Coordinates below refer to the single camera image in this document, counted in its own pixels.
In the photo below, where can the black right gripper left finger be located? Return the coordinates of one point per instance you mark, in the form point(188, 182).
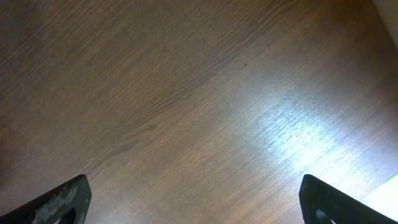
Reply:
point(66, 204)

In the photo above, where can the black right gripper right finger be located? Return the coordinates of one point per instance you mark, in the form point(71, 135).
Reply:
point(323, 204)

